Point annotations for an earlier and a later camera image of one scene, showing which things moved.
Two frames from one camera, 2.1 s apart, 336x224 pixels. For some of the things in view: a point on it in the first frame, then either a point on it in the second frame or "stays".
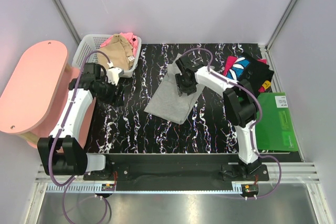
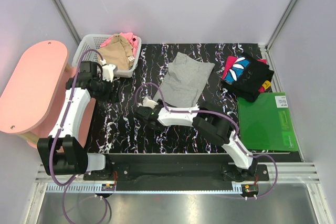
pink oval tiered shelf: (35, 92) stays
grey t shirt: (166, 103) stays
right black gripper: (181, 88) → (158, 104)
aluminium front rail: (289, 173) stays
